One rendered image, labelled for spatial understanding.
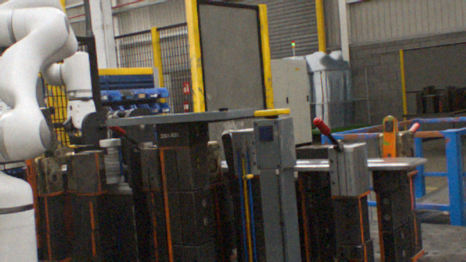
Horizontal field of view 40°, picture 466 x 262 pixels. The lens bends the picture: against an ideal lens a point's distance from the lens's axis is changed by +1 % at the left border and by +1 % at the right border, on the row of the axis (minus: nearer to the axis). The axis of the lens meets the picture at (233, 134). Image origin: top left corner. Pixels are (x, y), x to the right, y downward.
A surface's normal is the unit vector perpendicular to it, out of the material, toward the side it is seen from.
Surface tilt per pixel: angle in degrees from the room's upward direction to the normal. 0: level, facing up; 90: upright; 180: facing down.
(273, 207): 90
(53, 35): 109
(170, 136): 90
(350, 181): 90
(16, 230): 89
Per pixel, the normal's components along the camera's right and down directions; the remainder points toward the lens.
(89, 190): -0.54, 0.09
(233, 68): 0.77, -0.02
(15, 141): 0.07, 0.18
